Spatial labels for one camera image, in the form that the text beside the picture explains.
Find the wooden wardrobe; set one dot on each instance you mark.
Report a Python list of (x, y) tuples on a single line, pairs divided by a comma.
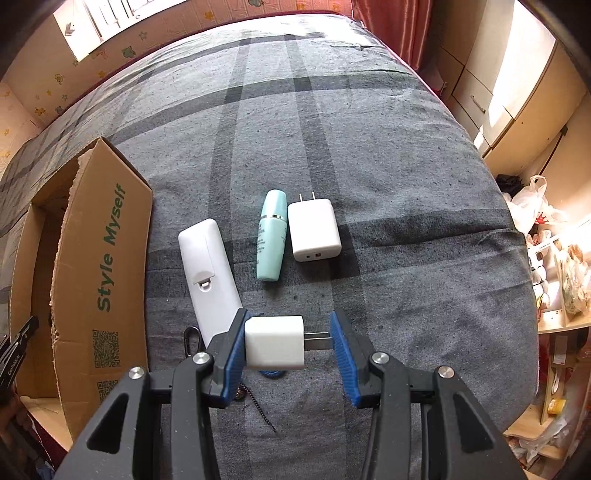
[(508, 92)]

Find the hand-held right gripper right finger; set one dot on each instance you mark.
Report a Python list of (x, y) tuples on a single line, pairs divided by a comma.
[(344, 364)]

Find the white plastic bag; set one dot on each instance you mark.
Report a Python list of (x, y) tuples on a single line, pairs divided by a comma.
[(531, 203)]

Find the small white charger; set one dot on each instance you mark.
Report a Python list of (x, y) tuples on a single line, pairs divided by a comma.
[(274, 344)]

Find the red curtain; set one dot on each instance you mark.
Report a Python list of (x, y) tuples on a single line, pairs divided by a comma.
[(392, 27)]

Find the black carabiner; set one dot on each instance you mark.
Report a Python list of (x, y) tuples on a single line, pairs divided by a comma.
[(186, 344)]

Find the large white charger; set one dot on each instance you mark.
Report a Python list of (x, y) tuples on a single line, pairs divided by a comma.
[(314, 230)]

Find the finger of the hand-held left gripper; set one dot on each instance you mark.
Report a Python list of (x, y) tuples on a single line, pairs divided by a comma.
[(21, 339)]

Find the dark cloth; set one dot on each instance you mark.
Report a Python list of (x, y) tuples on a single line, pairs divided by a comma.
[(508, 182)]

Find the white remote control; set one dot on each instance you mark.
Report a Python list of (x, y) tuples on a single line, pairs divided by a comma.
[(207, 277)]

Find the grey plaid bedsheet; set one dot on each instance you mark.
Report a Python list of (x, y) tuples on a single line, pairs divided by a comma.
[(369, 184)]

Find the brown cardboard box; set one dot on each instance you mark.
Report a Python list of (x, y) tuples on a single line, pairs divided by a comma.
[(106, 230)]

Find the window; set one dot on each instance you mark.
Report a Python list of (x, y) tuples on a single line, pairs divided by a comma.
[(92, 27)]

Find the teal cosmetic bottle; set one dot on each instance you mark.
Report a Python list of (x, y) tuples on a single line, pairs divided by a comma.
[(271, 244)]

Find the wooden shelf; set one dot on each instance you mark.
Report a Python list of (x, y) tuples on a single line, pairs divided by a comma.
[(563, 323)]

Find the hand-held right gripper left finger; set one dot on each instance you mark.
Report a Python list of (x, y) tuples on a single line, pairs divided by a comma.
[(233, 364)]

